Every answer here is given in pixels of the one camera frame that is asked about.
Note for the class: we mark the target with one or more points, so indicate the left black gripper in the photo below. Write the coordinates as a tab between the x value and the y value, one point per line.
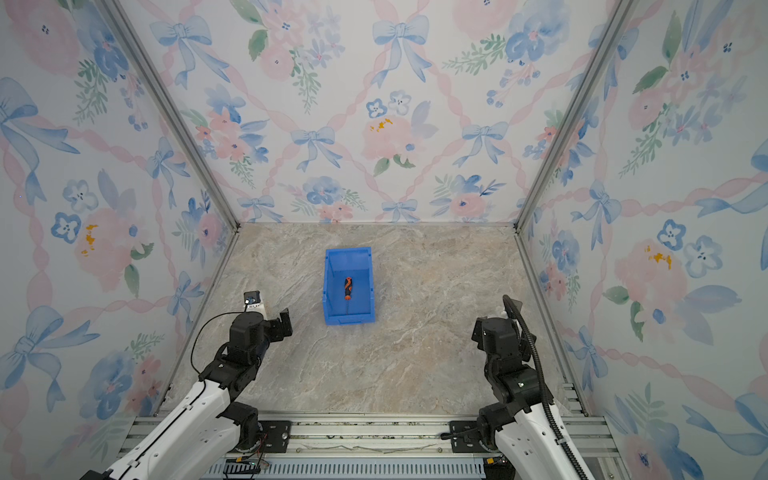
277	330

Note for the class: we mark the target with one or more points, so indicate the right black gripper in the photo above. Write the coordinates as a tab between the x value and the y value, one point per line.
478	333

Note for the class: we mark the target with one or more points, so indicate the orange black handled screwdriver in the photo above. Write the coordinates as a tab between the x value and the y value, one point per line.
348	289

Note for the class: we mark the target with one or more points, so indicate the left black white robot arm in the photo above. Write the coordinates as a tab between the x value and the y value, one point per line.
209	422

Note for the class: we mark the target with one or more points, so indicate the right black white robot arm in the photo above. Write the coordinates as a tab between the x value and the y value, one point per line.
524	424

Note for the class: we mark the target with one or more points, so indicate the blue plastic storage bin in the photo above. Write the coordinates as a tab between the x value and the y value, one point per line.
339	264

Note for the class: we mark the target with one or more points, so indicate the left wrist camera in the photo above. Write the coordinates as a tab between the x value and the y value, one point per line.
253	303

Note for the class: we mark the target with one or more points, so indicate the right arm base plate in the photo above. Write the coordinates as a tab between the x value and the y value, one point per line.
465	437

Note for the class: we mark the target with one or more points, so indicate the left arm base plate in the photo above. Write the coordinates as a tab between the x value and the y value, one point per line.
270	436

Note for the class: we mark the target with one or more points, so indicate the aluminium mounting rail frame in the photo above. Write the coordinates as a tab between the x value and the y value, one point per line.
364	446

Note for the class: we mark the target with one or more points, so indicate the right corner aluminium post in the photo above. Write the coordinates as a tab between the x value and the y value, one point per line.
606	48

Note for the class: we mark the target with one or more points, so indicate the corner aluminium post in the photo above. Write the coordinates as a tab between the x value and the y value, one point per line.
606	48
126	34

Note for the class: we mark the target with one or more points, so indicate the left corner aluminium post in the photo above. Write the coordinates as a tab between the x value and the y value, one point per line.
126	34

